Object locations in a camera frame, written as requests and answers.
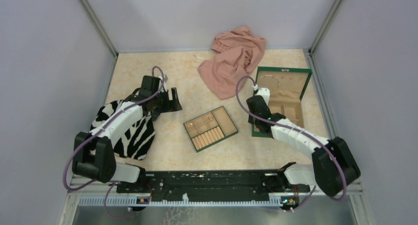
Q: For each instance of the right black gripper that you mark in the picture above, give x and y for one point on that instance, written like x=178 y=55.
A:
x=250 y=119

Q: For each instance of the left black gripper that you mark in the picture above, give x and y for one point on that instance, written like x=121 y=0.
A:
x=170 y=105

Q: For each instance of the green jewelry box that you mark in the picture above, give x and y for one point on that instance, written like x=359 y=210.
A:
x=293 y=85

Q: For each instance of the silver pearl bangle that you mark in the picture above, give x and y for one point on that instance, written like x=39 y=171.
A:
x=270 y=82

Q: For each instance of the green jewelry tray insert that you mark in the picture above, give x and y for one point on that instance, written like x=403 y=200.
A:
x=210 y=128

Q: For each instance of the pink cloth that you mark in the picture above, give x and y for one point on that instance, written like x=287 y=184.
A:
x=239 y=52

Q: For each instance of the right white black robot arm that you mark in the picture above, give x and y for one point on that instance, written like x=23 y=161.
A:
x=333 y=167

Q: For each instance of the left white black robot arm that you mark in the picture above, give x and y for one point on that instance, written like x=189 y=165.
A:
x=93 y=155

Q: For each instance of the zebra print pouch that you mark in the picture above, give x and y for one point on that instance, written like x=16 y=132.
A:
x=137 y=139

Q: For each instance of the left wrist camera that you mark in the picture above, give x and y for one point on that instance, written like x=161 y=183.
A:
x=163 y=83

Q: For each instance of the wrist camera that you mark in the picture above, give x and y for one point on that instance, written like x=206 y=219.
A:
x=163 y=83
x=263 y=92

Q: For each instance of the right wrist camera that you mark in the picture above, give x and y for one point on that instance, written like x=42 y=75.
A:
x=263 y=92

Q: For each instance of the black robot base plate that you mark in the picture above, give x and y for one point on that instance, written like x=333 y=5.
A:
x=212 y=186

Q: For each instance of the white cable tray rail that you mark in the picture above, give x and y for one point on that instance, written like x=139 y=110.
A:
x=285 y=202

